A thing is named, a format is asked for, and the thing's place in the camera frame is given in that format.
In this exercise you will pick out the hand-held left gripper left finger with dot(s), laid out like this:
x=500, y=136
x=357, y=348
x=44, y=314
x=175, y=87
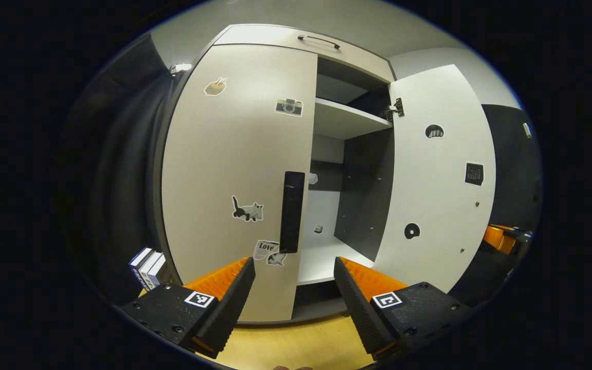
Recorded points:
x=234, y=298

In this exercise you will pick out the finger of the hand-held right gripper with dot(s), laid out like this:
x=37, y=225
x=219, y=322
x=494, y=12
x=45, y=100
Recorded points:
x=499, y=239

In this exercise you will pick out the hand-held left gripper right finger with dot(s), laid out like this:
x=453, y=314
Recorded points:
x=357, y=308

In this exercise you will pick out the headphone sticker shoe cabinet door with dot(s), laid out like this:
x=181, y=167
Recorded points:
x=440, y=205

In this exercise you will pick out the camera sticker shoe cabinet door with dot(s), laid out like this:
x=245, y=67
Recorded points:
x=224, y=154

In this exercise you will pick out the white double-door shoe cabinet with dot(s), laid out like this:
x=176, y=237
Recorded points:
x=265, y=38

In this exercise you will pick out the metal door hinge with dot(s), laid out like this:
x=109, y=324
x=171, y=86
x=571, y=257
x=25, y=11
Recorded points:
x=394, y=109

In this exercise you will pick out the white cabinet shelf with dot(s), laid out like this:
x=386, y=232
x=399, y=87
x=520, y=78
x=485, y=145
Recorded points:
x=342, y=121

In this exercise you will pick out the ceiling light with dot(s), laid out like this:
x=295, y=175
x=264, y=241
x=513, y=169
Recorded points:
x=181, y=67

